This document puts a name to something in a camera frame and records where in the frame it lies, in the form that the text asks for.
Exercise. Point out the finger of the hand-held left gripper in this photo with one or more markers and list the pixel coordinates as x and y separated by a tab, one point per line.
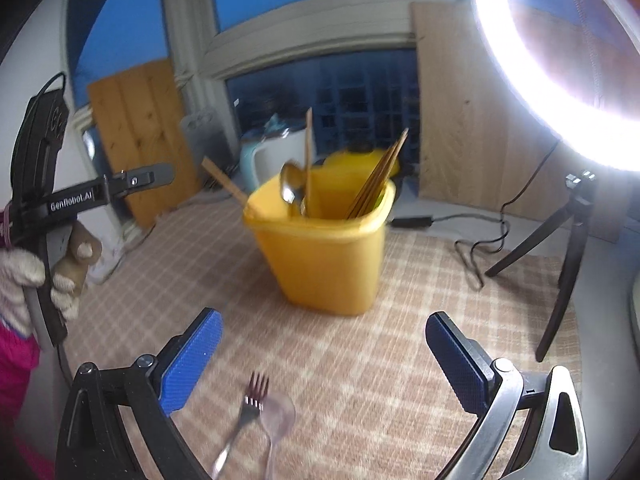
145	177

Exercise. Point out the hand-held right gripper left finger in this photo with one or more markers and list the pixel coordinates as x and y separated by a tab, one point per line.
192	360

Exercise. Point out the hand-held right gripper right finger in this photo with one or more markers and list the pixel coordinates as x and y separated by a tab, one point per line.
457	365

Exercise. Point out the metal fork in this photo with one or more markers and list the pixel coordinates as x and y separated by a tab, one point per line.
255	390

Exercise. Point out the clear plastic spoon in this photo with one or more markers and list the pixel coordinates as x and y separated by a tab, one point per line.
277	417

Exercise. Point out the metal spoon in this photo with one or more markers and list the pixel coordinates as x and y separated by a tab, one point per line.
290	182

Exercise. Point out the yellow plastic container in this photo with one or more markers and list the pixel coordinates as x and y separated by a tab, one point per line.
320	260

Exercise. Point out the wooden chopstick with red end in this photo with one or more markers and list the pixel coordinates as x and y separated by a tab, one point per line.
308	160

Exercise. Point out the person's left forearm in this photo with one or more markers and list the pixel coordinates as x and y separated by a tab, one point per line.
17	385

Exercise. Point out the person's left hand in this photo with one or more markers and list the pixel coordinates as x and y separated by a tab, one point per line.
20	272

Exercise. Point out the knotty wooden board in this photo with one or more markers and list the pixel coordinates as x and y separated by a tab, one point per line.
140	125

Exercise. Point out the grey plastic crate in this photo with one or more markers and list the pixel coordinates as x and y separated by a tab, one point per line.
210	135

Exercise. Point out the plaid tablecloth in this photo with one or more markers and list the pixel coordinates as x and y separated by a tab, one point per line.
375	360

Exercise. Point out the pale blue kettle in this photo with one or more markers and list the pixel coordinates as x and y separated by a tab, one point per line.
255	160

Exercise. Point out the black power adapter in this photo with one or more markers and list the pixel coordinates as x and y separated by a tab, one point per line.
412	221

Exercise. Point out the glass window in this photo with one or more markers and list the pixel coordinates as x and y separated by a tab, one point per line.
350	95
125	10

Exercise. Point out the black tripod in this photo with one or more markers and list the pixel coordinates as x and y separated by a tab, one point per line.
575	240

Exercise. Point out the yellow object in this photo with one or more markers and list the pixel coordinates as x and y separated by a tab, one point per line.
340	162

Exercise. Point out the pale wooden board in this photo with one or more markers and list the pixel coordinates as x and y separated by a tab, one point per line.
460	110

